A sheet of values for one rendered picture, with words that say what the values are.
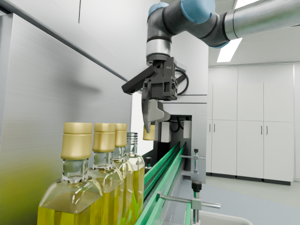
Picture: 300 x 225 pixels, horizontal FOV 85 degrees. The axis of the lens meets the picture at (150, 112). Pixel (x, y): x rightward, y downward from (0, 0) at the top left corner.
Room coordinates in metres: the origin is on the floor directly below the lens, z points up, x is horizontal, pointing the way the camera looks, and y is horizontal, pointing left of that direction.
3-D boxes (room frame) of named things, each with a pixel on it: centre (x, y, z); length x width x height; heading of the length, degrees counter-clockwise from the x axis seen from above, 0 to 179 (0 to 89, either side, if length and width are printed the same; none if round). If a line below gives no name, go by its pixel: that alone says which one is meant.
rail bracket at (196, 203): (0.47, -0.11, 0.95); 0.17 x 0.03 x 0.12; 74
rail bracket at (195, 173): (1.08, -0.29, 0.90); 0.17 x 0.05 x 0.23; 74
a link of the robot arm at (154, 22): (0.47, -0.02, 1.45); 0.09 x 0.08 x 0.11; 41
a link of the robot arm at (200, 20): (0.41, -0.10, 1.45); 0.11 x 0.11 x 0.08; 41
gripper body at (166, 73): (0.47, -0.03, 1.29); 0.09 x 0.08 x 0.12; 67
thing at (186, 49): (1.64, -0.35, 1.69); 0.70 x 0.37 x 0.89; 164
